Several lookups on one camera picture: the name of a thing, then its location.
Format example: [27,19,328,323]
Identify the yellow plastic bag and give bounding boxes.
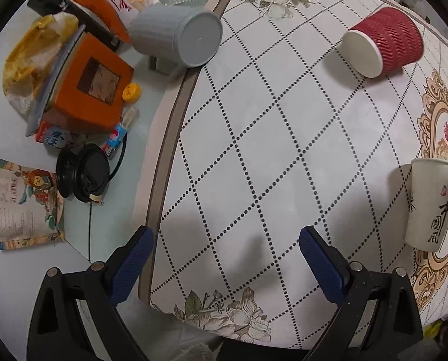
[2,12,79,119]

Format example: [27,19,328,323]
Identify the orange box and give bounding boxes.
[42,32,133,134]

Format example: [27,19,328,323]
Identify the grey ribbed trash bin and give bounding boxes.
[129,4,223,68]

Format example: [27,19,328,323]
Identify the red ripple paper cup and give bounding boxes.
[340,7,424,78]

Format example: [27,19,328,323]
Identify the colourful printed snack bag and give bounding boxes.
[0,158,64,251]

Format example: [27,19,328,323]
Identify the white calligraphy paper cup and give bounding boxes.
[405,158,448,253]

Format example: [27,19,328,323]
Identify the floral patterned tablecloth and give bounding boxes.
[135,0,448,349]

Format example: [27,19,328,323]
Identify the yellow bottle cap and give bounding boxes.
[122,82,142,103]

